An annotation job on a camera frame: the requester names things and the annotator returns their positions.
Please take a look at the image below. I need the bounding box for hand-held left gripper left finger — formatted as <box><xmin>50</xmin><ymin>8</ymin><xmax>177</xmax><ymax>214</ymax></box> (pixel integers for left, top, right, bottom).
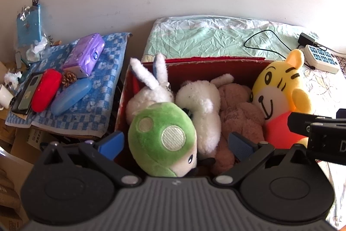
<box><xmin>40</xmin><ymin>131</ymin><xmax>142</xmax><ymax>185</ymax></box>

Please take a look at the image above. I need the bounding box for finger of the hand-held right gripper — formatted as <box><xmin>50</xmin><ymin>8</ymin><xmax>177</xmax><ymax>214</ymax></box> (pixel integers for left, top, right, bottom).
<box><xmin>287</xmin><ymin>111</ymin><xmax>334</xmax><ymax>137</ymax></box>

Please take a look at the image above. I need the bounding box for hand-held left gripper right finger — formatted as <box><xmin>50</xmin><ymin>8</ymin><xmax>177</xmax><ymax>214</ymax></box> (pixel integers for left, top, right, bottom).
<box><xmin>212</xmin><ymin>131</ymin><xmax>315</xmax><ymax>186</ymax></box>

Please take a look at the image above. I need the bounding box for pink teddy bear plush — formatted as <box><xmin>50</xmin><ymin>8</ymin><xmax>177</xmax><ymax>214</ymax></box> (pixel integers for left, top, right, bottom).
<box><xmin>209</xmin><ymin>83</ymin><xmax>267</xmax><ymax>176</ymax></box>

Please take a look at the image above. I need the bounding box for yellow tiger plush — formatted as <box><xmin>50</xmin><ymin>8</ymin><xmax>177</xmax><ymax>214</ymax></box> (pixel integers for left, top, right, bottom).
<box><xmin>251</xmin><ymin>49</ymin><xmax>314</xmax><ymax>150</ymax></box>

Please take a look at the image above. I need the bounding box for green mushroom plush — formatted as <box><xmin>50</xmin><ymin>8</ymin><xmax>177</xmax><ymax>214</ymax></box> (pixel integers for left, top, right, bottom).
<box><xmin>128</xmin><ymin>102</ymin><xmax>198</xmax><ymax>178</ymax></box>

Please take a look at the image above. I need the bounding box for white rabbit plush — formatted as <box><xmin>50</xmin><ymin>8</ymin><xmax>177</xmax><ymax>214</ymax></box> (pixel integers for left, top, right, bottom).
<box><xmin>126</xmin><ymin>53</ymin><xmax>176</xmax><ymax>124</ymax></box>

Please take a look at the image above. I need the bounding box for red cardboard box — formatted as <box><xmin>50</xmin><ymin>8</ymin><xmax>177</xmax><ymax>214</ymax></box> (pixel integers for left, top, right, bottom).
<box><xmin>114</xmin><ymin>56</ymin><xmax>273</xmax><ymax>177</ymax></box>

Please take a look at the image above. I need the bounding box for white fluffy plush toy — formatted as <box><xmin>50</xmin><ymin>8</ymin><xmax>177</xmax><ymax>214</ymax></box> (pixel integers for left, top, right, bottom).
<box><xmin>175</xmin><ymin>73</ymin><xmax>235</xmax><ymax>160</ymax></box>

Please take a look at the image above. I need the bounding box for blue glasses case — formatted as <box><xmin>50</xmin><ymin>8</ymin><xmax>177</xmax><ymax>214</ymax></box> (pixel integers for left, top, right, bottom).
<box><xmin>50</xmin><ymin>78</ymin><xmax>93</xmax><ymax>116</ymax></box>

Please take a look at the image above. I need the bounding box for cream power strip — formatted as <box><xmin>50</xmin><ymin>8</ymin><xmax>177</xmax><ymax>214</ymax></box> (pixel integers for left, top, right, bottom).
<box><xmin>303</xmin><ymin>45</ymin><xmax>340</xmax><ymax>74</ymax></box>

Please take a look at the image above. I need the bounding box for blue checked towel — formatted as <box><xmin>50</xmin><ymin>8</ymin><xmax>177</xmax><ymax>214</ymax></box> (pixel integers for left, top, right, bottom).
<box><xmin>5</xmin><ymin>32</ymin><xmax>133</xmax><ymax>138</ymax></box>

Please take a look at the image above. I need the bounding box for brown fuzzy blanket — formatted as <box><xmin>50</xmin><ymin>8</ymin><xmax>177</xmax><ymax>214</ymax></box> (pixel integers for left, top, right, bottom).
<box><xmin>334</xmin><ymin>55</ymin><xmax>346</xmax><ymax>77</ymax></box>

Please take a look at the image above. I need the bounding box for brown pine cone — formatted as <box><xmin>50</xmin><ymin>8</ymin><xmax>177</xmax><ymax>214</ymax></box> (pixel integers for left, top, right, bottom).
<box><xmin>62</xmin><ymin>71</ymin><xmax>77</xmax><ymax>87</ymax></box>

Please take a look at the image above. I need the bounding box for black power adapter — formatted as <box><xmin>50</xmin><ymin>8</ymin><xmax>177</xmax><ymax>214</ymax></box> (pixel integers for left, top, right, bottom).
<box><xmin>297</xmin><ymin>32</ymin><xmax>317</xmax><ymax>47</ymax></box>

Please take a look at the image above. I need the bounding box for red glasses case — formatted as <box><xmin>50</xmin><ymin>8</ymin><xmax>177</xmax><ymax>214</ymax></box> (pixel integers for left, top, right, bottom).
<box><xmin>31</xmin><ymin>69</ymin><xmax>62</xmax><ymax>113</ymax></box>

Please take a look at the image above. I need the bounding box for purple tissue pack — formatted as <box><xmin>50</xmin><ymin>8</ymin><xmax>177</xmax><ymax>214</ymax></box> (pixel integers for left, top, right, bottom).
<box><xmin>62</xmin><ymin>33</ymin><xmax>106</xmax><ymax>78</ymax></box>

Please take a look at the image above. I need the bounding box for black smartphone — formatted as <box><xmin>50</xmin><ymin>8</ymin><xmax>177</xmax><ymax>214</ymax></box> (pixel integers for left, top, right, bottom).
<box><xmin>11</xmin><ymin>73</ymin><xmax>44</xmax><ymax>116</ymax></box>

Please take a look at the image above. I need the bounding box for brown cardboard box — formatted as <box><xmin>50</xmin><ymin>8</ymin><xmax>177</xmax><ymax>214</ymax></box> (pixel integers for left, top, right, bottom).
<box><xmin>0</xmin><ymin>123</ymin><xmax>54</xmax><ymax>229</ymax></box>

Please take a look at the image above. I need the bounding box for printed bed sheet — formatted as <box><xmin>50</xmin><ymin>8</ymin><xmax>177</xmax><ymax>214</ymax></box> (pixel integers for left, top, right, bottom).
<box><xmin>142</xmin><ymin>15</ymin><xmax>346</xmax><ymax>229</ymax></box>

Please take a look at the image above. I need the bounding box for white mug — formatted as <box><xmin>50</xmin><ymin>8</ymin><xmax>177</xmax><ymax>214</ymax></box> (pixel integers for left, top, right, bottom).
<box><xmin>0</xmin><ymin>84</ymin><xmax>14</xmax><ymax>110</ymax></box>

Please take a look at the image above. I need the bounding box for small panda toy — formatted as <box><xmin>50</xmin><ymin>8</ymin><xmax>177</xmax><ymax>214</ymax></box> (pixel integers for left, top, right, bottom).
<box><xmin>3</xmin><ymin>71</ymin><xmax>22</xmax><ymax>88</ymax></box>

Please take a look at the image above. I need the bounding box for crumpled white tissue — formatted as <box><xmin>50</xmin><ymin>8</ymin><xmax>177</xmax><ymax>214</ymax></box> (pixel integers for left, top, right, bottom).
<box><xmin>26</xmin><ymin>36</ymin><xmax>49</xmax><ymax>62</ymax></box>

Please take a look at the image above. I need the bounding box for blue pack in plastic bag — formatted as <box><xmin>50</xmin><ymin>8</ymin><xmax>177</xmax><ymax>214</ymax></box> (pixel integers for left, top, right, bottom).
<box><xmin>16</xmin><ymin>3</ymin><xmax>48</xmax><ymax>49</ymax></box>

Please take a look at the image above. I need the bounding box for black cable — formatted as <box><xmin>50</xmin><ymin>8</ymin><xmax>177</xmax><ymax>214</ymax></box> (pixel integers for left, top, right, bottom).
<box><xmin>243</xmin><ymin>29</ymin><xmax>300</xmax><ymax>56</ymax></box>

